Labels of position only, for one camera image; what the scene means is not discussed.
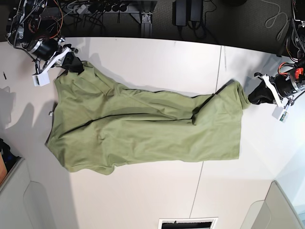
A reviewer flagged white vent frame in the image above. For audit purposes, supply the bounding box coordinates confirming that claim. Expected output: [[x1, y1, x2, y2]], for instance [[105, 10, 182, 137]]
[[158, 217, 218, 229]]

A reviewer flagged green t-shirt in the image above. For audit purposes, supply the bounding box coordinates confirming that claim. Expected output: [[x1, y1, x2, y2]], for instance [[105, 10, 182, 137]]
[[46, 62, 250, 175]]

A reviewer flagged black power adapter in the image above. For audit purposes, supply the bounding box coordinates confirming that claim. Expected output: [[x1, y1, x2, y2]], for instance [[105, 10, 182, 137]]
[[172, 0, 187, 26]]

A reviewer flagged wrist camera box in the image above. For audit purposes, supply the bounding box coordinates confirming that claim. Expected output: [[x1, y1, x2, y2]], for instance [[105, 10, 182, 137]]
[[272, 106, 289, 123], [32, 72, 50, 86]]

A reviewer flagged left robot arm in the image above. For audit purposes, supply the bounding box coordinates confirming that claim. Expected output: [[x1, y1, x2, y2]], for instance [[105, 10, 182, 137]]
[[248, 0, 305, 108]]

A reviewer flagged aluminium table leg post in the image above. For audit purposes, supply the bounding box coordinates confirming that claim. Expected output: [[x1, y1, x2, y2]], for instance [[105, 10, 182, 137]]
[[141, 13, 153, 38]]

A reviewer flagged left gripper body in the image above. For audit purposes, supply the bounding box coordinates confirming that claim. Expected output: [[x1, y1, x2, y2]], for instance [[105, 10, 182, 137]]
[[254, 69, 305, 106]]

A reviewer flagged white power strip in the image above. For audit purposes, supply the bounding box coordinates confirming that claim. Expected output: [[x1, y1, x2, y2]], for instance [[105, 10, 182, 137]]
[[69, 4, 89, 15]]

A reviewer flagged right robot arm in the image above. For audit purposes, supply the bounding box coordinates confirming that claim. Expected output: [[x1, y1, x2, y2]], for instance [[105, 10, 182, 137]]
[[6, 0, 84, 75]]

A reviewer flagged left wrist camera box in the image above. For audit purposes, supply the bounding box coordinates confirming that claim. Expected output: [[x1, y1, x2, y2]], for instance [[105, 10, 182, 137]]
[[272, 106, 289, 123]]

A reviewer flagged grey looped cable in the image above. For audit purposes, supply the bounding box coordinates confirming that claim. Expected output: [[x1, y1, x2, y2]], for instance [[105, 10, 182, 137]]
[[264, 0, 290, 41]]

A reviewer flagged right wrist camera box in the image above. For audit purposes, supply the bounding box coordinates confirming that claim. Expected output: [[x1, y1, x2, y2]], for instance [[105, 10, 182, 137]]
[[32, 72, 50, 86]]

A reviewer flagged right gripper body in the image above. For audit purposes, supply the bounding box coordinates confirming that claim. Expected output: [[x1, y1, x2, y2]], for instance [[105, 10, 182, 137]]
[[28, 39, 79, 73]]

